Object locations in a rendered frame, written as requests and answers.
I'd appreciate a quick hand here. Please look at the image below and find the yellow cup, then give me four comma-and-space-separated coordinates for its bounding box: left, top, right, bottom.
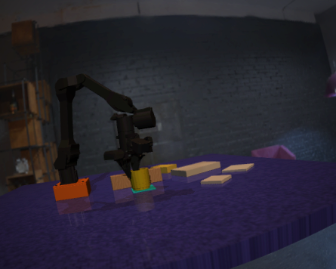
130, 168, 150, 190

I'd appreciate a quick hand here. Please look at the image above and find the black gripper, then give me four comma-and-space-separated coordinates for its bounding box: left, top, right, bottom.
103, 131, 145, 178

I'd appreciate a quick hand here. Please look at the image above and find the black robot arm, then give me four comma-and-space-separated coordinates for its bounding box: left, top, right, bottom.
54, 74, 156, 185

